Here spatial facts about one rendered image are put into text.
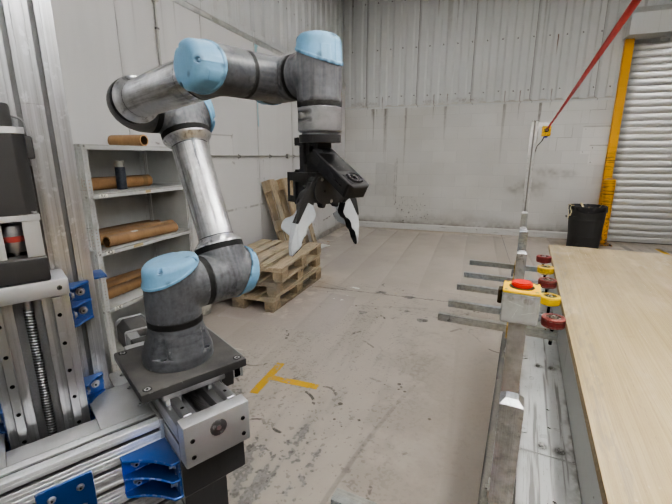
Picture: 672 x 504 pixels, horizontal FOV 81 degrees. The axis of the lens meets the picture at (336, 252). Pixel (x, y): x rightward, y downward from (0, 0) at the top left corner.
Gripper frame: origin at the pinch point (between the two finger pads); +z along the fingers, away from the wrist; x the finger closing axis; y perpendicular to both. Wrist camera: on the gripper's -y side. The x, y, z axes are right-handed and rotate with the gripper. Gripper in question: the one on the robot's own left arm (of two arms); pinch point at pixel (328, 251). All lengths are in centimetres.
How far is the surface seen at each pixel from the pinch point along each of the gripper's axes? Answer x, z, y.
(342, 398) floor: -102, 132, 110
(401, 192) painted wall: -589, 56, 473
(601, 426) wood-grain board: -50, 42, -34
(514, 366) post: -34.4, 26.8, -20.2
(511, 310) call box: -32.0, 13.8, -19.3
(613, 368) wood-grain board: -81, 42, -28
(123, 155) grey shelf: -37, -17, 295
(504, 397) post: -10.8, 19.3, -29.0
